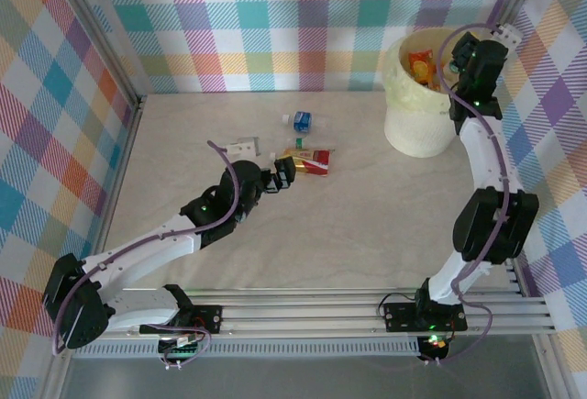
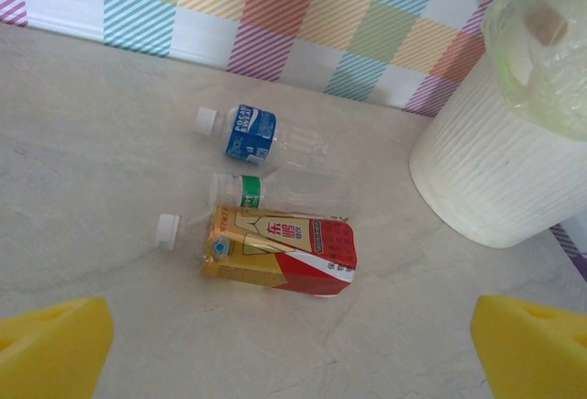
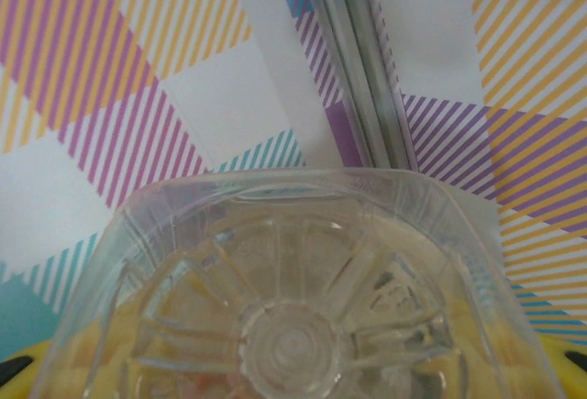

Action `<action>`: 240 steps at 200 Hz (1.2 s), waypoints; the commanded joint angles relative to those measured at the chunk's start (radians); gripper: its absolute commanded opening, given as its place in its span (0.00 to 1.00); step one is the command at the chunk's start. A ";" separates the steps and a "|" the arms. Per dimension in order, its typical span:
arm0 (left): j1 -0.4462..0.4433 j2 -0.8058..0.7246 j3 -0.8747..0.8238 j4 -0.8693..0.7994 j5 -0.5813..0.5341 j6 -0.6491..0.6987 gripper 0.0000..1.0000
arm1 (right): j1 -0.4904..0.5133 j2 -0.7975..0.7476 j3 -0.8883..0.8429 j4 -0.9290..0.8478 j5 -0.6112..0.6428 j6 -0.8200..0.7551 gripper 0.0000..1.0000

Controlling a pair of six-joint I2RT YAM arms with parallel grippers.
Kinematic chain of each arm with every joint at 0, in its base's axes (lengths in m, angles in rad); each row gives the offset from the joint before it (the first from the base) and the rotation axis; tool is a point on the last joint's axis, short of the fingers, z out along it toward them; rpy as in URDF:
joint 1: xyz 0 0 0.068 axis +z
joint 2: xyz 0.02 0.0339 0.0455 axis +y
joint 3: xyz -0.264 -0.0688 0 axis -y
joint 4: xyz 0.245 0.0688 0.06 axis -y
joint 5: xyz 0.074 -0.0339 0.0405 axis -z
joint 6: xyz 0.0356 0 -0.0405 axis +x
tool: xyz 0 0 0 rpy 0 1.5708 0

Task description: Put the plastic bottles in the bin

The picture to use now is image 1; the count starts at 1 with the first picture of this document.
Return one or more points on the clear bottle green neck band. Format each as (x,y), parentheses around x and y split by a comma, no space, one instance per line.
(300,142)

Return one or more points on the blue label plastic bottle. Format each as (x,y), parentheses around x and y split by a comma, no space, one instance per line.
(302,121)

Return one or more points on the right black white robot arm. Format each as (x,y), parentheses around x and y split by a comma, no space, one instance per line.
(486,160)

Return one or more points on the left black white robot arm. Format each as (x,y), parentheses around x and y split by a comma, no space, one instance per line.
(137,252)

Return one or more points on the cream plastic bin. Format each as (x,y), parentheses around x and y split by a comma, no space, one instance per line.
(413,128)

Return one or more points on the left arm white wrist camera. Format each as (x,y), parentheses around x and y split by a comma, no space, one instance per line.
(241,147)

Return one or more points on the arm white wrist camera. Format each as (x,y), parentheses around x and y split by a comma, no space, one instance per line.
(506,35)
(241,147)

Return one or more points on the right arm white wrist camera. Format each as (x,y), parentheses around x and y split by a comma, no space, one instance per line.
(506,35)

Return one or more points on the aluminium side rail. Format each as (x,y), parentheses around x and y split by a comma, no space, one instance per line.
(123,160)
(516,277)

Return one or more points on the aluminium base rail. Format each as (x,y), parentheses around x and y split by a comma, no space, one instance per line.
(298,314)

